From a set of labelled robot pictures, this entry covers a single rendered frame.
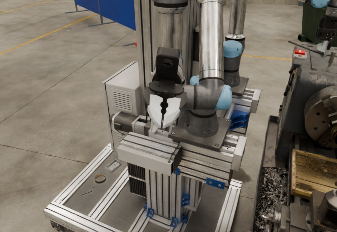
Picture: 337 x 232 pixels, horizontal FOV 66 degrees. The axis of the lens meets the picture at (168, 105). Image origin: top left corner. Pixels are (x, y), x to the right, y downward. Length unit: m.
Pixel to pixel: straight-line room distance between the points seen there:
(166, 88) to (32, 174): 2.42
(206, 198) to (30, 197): 1.50
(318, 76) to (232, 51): 0.50
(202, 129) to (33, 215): 1.77
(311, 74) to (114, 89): 1.08
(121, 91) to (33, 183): 1.63
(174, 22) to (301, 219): 0.86
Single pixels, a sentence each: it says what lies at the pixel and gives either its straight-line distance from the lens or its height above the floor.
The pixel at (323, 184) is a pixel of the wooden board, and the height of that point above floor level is 0.88.
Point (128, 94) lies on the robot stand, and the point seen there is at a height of 1.19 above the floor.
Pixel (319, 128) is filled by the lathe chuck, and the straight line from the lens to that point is 1.59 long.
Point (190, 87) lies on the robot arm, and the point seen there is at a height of 1.50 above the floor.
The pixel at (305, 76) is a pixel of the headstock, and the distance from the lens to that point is 1.64.
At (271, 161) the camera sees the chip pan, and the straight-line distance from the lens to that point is 2.04.
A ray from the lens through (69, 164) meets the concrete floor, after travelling 2.83.
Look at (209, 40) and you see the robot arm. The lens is 0.81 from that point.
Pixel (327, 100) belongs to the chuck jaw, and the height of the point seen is 1.19.
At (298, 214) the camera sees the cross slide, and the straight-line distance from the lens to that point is 1.19.
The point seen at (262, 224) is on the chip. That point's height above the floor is 0.55.
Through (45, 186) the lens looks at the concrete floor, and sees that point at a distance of 2.70.
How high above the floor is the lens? 1.84
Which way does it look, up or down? 31 degrees down
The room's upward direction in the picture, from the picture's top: straight up
